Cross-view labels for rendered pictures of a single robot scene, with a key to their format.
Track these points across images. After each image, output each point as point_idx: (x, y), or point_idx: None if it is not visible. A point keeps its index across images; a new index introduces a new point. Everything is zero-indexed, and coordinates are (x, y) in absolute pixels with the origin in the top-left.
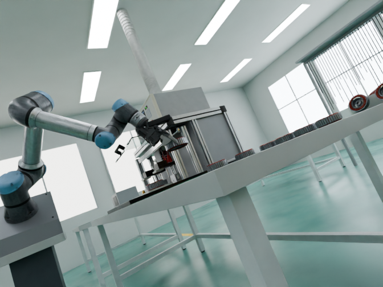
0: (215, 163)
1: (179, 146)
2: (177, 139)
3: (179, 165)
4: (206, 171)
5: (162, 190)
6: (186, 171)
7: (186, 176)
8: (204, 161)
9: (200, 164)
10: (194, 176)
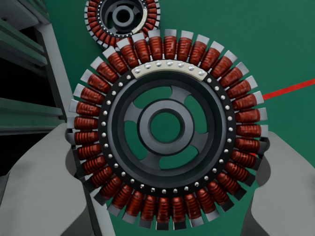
0: (158, 25)
1: (133, 103)
2: (256, 121)
3: (33, 124)
4: (37, 37)
5: (93, 212)
6: (48, 108)
7: (54, 115)
8: (6, 4)
9: (24, 36)
10: (54, 90)
